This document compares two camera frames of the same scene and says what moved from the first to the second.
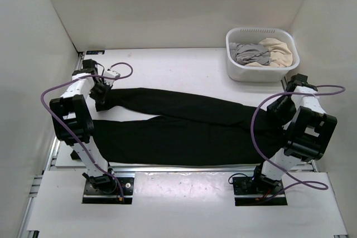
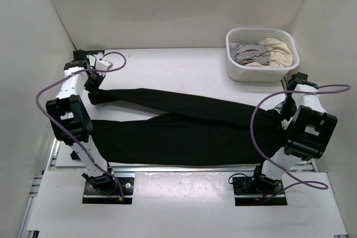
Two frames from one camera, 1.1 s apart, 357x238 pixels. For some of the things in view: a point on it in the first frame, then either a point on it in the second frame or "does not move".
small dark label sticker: (95, 52) does not move
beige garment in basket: (280, 55) does not move
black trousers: (192, 129) does not move
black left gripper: (101, 99) → (91, 90)
